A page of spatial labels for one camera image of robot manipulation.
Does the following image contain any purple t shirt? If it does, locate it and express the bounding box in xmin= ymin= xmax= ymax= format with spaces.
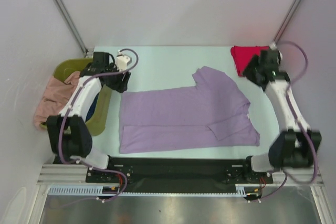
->
xmin=119 ymin=67 xmax=260 ymax=154

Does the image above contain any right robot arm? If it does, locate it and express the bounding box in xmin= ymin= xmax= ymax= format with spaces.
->
xmin=242 ymin=48 xmax=322 ymax=184

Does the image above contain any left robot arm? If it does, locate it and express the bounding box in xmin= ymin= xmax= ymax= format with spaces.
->
xmin=46 ymin=49 xmax=139 ymax=182

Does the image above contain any folded red t shirt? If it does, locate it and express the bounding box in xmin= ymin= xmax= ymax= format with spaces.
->
xmin=230 ymin=46 xmax=269 ymax=77

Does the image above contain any pink t shirt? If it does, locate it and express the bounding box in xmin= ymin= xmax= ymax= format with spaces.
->
xmin=33 ymin=71 xmax=80 ymax=130

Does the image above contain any olive green plastic bin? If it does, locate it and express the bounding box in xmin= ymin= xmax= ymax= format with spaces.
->
xmin=52 ymin=58 xmax=112 ymax=136

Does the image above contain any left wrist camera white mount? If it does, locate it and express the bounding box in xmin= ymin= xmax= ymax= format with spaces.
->
xmin=115 ymin=51 xmax=132 ymax=72

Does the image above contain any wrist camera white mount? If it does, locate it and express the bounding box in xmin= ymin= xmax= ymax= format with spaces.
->
xmin=269 ymin=41 xmax=283 ymax=65
xmin=115 ymin=51 xmax=132 ymax=72

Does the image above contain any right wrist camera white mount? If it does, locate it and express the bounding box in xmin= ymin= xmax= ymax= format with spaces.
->
xmin=269 ymin=41 xmax=283 ymax=65

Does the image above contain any right corner aluminium post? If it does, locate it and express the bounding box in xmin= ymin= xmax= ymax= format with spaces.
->
xmin=273 ymin=0 xmax=303 ymax=44

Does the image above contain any corner aluminium post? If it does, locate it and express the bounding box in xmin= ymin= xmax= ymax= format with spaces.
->
xmin=273 ymin=0 xmax=303 ymax=44
xmin=53 ymin=0 xmax=88 ymax=55

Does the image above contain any left corner aluminium post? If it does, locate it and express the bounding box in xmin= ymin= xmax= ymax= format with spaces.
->
xmin=53 ymin=0 xmax=88 ymax=55

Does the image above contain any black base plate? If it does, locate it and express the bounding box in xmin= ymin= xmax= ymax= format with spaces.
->
xmin=85 ymin=157 xmax=274 ymax=194

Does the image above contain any aluminium frame rail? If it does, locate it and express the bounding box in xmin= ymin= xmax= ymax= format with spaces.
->
xmin=37 ymin=164 xmax=314 ymax=186

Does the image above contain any white slotted cable duct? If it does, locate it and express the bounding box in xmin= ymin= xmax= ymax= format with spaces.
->
xmin=48 ymin=185 xmax=258 ymax=197

